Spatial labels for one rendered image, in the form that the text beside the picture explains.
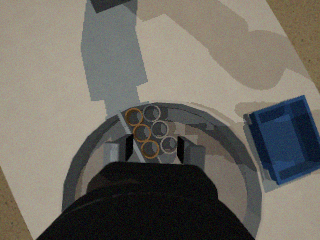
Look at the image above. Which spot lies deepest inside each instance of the blue square tray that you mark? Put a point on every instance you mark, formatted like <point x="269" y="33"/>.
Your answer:
<point x="294" y="141"/>

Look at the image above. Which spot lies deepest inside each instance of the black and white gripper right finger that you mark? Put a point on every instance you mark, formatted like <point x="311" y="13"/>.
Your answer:
<point x="190" y="153"/>

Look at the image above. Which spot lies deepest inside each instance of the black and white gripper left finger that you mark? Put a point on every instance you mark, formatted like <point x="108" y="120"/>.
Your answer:
<point x="119" y="150"/>

